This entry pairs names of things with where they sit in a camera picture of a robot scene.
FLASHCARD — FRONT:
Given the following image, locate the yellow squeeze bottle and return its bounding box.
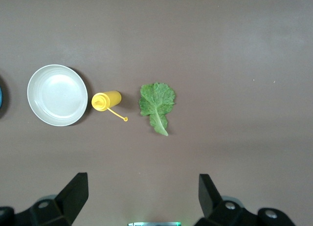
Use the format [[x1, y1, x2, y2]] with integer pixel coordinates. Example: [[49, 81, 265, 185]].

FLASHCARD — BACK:
[[91, 90, 129, 123]]

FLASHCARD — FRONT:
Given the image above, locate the green lettuce leaf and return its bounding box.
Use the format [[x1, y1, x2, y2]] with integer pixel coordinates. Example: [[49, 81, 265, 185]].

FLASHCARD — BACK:
[[138, 82, 177, 137]]

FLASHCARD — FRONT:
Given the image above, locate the beige plate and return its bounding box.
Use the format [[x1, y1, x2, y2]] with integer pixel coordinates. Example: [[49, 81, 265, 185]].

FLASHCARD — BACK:
[[26, 64, 89, 127]]

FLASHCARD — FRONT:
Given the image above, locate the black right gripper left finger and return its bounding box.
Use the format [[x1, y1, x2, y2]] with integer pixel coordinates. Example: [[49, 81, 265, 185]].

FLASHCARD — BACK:
[[0, 172, 89, 226]]

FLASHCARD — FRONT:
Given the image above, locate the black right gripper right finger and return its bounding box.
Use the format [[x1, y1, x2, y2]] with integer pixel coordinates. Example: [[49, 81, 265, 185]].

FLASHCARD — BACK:
[[194, 173, 298, 226]]

